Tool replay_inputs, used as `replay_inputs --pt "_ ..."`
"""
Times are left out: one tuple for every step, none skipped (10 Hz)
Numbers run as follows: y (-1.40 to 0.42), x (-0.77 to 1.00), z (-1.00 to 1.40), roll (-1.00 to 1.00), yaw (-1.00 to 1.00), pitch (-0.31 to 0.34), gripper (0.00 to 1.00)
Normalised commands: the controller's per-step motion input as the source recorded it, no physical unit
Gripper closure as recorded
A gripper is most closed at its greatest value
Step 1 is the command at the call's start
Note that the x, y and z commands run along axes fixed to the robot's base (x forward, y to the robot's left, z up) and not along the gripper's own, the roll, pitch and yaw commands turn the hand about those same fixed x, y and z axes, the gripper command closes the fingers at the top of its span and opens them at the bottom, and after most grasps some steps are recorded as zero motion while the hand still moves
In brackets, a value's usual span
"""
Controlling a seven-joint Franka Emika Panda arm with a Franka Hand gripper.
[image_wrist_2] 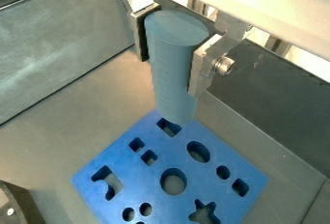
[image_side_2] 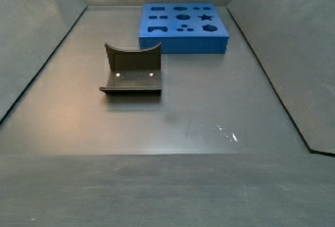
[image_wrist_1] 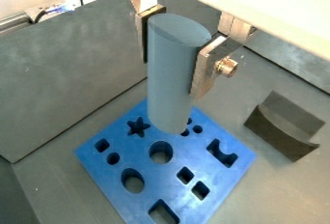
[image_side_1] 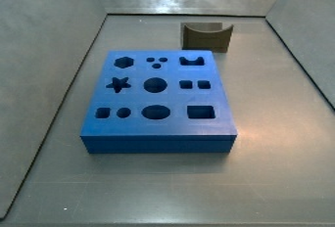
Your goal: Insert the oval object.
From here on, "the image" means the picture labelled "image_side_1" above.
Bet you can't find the blue shape sorter block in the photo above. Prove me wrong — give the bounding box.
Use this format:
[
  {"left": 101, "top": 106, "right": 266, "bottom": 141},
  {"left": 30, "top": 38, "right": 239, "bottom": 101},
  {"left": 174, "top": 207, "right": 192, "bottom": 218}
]
[{"left": 80, "top": 50, "right": 237, "bottom": 154}]

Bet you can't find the dark curved cradle block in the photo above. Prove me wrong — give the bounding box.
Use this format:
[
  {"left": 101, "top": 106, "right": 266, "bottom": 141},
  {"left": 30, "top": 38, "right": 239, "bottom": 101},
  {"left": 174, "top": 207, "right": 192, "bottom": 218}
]
[{"left": 180, "top": 23, "right": 234, "bottom": 53}]

